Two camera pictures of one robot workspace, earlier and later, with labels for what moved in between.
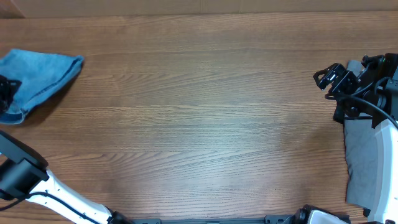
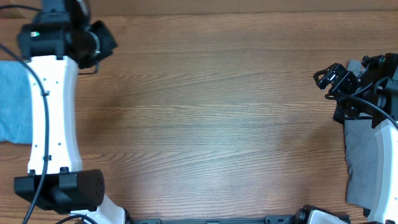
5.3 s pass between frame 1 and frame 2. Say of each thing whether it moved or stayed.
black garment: stayed
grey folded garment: stayed
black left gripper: moved
